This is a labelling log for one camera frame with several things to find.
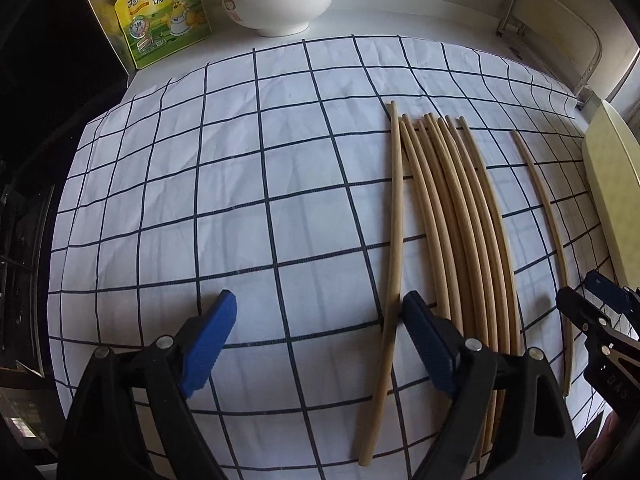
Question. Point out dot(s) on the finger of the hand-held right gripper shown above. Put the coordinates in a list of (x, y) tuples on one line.
[(612, 290), (585, 315)]

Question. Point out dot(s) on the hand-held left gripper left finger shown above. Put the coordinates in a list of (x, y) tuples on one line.
[(207, 350)]

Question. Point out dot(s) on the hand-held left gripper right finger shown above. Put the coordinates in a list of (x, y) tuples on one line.
[(430, 345)]

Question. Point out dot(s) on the wooden chopstick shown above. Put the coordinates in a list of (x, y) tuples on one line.
[(398, 210), (559, 245)]

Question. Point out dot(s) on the bundle of wooden chopsticks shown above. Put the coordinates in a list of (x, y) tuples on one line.
[(460, 240)]

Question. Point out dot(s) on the white checked cloth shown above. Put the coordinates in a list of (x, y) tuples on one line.
[(250, 185)]

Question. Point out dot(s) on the black stove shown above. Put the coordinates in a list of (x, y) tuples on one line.
[(25, 270)]

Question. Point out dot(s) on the metal rack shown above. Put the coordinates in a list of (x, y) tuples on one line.
[(510, 25)]

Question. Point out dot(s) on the plain white bowl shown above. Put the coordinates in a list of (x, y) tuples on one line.
[(280, 15)]

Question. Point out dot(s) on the yellow green seasoning pouch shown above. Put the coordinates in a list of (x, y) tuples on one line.
[(160, 10)]

